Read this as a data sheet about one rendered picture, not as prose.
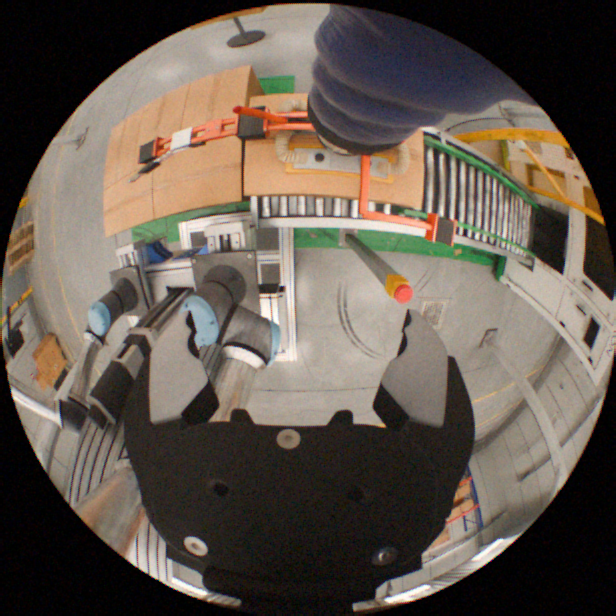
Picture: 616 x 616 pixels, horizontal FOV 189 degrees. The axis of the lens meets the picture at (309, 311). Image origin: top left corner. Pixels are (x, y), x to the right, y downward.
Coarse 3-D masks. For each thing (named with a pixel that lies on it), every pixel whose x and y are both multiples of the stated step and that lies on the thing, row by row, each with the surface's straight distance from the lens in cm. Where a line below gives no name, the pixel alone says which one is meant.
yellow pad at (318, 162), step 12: (312, 156) 68; (324, 156) 66; (360, 156) 70; (372, 156) 71; (384, 156) 73; (288, 168) 68; (300, 168) 67; (312, 168) 67; (324, 168) 67; (336, 168) 68; (360, 168) 69; (372, 168) 70; (384, 180) 72
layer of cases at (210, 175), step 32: (192, 96) 153; (224, 96) 139; (256, 96) 161; (128, 128) 187; (160, 128) 155; (128, 160) 170; (160, 160) 144; (192, 160) 129; (224, 160) 120; (128, 192) 162; (160, 192) 139; (192, 192) 126; (224, 192) 117; (128, 224) 161
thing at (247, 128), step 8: (240, 120) 62; (248, 120) 61; (256, 120) 60; (264, 120) 58; (240, 128) 60; (248, 128) 60; (256, 128) 59; (264, 128) 57; (240, 136) 59; (248, 136) 59; (256, 136) 61; (264, 136) 60
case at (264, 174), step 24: (264, 96) 81; (288, 96) 80; (264, 144) 73; (312, 144) 71; (408, 144) 81; (264, 168) 71; (408, 168) 78; (264, 192) 70; (288, 192) 69; (312, 192) 69; (336, 192) 69; (384, 192) 73; (408, 192) 77
